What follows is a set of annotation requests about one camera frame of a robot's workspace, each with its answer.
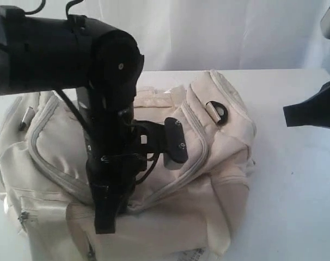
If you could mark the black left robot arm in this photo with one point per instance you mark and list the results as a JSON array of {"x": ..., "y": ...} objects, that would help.
[{"x": 94, "y": 68}]

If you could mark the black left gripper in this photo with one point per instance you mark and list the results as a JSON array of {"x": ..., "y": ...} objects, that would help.
[{"x": 122, "y": 151}]

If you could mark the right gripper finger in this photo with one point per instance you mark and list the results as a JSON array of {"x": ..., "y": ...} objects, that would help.
[{"x": 315, "y": 111}]

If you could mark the cream fabric duffel bag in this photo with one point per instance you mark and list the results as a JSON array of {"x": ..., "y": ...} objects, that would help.
[{"x": 44, "y": 185}]

